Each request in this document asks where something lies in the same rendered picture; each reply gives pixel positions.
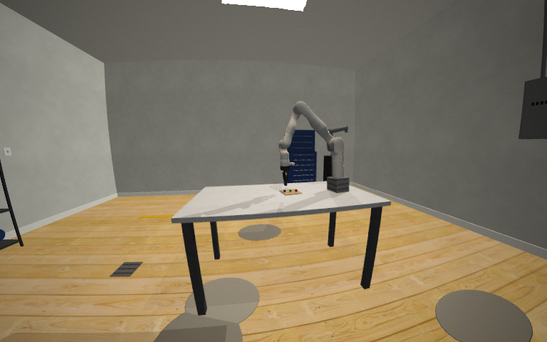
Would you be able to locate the tan flat mat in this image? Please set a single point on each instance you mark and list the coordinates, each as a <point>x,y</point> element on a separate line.
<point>290,193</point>

